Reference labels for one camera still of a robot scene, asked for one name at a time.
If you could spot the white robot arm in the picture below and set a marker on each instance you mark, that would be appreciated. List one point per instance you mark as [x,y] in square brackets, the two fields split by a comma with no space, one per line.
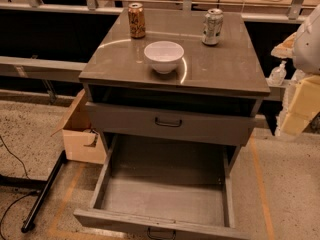
[301,100]

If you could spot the grey middle drawer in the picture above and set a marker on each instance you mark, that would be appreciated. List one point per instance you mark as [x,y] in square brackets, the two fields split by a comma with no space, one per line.
[196,127]

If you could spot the grey drawer cabinet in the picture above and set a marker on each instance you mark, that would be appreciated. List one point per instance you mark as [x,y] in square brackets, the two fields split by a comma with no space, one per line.
[225,79]

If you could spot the open bottom drawer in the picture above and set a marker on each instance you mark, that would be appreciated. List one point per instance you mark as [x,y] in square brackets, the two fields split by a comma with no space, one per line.
[165,184]

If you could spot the white ceramic bowl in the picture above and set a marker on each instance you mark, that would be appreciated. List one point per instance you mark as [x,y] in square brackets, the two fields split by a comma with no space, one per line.
[163,56]

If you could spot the cardboard box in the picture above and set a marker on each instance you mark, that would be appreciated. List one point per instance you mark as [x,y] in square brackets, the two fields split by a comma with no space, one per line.
[81,142]

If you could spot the orange soda can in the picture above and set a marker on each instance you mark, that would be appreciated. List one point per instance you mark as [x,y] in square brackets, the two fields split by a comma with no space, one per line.
[136,20]

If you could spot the white green soda can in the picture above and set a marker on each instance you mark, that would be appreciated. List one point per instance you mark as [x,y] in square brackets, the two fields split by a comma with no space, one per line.
[213,21]

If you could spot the clear sanitizer bottle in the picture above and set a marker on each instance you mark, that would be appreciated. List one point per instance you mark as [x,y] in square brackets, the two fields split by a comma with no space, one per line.
[277,75]

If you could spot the black metal stand leg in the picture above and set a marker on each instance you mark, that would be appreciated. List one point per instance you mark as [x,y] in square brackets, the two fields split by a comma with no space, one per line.
[39,188]

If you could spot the black middle drawer handle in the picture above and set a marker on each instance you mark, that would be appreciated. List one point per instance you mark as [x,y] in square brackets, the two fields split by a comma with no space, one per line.
[172,124]

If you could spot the black drawer handle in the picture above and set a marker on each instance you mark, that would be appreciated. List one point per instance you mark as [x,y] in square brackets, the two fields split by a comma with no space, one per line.
[160,234]
[172,124]

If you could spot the black bottom drawer handle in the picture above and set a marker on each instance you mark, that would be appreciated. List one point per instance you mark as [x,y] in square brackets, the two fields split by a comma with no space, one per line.
[160,234]

